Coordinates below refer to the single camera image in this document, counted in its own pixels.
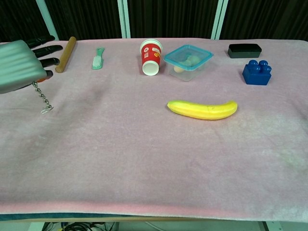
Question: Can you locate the green plastic brush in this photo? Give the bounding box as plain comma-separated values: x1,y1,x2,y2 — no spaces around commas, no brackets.
91,47,105,71

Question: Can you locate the red paper cup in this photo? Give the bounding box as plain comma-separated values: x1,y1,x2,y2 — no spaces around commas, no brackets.
140,39,163,77

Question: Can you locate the brown wooden rolling pin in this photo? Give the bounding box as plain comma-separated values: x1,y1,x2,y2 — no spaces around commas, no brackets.
54,36,77,73

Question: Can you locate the blue toy building block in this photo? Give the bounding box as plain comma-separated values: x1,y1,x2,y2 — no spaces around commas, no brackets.
242,59,273,86

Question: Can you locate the clear container with blue lid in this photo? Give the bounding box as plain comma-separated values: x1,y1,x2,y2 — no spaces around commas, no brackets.
163,44,215,82

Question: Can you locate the white frame post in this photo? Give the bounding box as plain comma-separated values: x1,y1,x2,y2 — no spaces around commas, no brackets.
117,0,132,39
35,0,60,41
208,0,229,40

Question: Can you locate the black floor cable bundle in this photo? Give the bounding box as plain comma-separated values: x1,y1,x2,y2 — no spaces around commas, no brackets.
42,221,116,231

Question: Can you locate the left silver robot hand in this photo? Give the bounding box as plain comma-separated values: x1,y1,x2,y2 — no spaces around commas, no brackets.
0,35,64,95

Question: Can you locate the yellow banana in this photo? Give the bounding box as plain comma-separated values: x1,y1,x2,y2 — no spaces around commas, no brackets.
167,100,238,120

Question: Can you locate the silver ball chain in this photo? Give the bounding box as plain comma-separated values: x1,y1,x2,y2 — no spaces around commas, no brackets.
32,81,52,109

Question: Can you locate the black rectangular tray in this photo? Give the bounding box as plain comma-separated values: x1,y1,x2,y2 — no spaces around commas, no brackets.
227,43,263,59

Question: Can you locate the pink table cloth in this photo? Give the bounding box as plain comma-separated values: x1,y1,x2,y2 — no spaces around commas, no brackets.
0,38,308,222

